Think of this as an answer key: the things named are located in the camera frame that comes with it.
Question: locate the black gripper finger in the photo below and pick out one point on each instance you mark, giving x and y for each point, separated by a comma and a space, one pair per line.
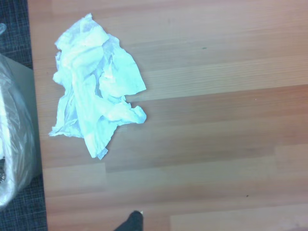
131, 222

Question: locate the white tissue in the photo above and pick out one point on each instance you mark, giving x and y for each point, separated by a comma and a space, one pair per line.
91, 84

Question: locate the beige plastic trash bin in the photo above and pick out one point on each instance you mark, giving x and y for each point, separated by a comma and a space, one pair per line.
26, 115

